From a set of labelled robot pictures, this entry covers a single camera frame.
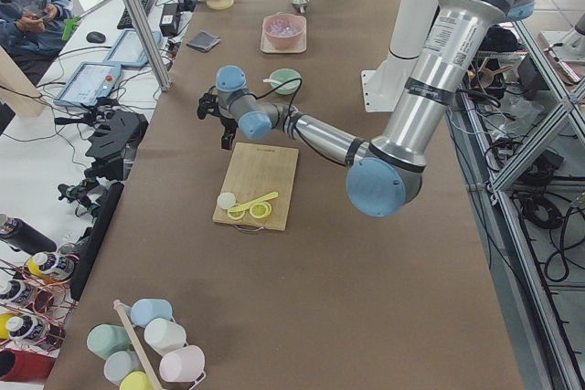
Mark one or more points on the green cup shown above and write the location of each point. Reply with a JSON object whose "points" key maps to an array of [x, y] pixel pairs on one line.
{"points": [[105, 340]]}

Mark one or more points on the white cup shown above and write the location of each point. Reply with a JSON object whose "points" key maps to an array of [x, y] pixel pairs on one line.
{"points": [[164, 336]]}

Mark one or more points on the white steamed bun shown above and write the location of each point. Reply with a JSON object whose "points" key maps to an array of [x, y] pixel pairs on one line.
{"points": [[226, 200]]}

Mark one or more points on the far teach pendant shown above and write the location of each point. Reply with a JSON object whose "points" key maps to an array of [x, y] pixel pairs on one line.
{"points": [[127, 51]]}

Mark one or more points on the yellow sauce bottle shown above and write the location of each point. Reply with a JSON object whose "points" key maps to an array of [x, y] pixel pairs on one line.
{"points": [[53, 265]]}

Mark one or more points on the teach pendant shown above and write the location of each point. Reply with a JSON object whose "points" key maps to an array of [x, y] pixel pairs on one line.
{"points": [[90, 82], [127, 51]]}

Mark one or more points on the blue cup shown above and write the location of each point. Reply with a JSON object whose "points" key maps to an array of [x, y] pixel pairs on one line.
{"points": [[143, 311]]}

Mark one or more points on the yellow plastic knife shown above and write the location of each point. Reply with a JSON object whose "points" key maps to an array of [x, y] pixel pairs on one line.
{"points": [[247, 205]]}

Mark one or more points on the black computer mouse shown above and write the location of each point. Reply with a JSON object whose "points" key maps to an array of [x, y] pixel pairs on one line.
{"points": [[96, 37]]}

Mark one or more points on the wooden cutting board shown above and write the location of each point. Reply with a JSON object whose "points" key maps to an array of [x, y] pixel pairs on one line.
{"points": [[255, 170]]}

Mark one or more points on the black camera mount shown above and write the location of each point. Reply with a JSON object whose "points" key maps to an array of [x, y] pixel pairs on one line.
{"points": [[114, 145]]}

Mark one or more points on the green ceramic bowl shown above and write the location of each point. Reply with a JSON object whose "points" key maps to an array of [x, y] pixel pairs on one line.
{"points": [[291, 76]]}

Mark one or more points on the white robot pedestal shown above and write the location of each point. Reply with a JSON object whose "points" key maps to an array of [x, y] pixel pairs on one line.
{"points": [[381, 88]]}

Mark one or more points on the grey folded cloth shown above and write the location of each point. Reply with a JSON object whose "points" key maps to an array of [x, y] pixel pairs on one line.
{"points": [[203, 41]]}

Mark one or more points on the lower lemon slice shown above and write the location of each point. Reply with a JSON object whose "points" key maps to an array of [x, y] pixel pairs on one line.
{"points": [[260, 210]]}

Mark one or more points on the near teach pendant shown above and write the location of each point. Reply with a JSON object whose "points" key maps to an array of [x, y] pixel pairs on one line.
{"points": [[90, 82]]}

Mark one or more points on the seated person in blue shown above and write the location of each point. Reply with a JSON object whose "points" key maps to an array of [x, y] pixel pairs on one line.
{"points": [[31, 33]]}

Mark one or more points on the pink cup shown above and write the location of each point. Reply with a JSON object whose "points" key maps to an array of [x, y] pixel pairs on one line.
{"points": [[186, 364]]}

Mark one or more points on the cream serving tray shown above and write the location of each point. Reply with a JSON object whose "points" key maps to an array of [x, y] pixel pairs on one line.
{"points": [[266, 47]]}

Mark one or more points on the yellow cup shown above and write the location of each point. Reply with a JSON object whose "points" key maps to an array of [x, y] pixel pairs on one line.
{"points": [[136, 380]]}

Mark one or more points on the lemon slice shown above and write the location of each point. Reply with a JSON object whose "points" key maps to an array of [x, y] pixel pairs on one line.
{"points": [[236, 215], [260, 210]]}

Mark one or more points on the pink ice bucket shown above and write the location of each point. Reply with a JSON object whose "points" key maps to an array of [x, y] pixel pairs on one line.
{"points": [[284, 31]]}

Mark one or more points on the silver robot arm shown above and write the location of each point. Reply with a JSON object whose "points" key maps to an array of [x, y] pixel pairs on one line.
{"points": [[385, 173]]}

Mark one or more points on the white ceramic spoon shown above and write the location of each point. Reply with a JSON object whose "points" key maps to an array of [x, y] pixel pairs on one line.
{"points": [[275, 83]]}

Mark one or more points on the grey cup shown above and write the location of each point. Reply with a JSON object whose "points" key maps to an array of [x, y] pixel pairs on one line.
{"points": [[119, 365]]}

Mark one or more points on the upper lemon slice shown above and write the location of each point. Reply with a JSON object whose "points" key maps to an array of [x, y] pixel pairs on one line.
{"points": [[236, 215]]}

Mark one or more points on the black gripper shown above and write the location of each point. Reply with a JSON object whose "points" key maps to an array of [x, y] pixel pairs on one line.
{"points": [[226, 126]]}

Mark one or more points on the metal ice scoop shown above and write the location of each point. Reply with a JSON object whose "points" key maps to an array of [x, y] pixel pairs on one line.
{"points": [[300, 6]]}

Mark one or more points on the black water bottle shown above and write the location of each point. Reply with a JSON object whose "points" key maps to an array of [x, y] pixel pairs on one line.
{"points": [[21, 236]]}

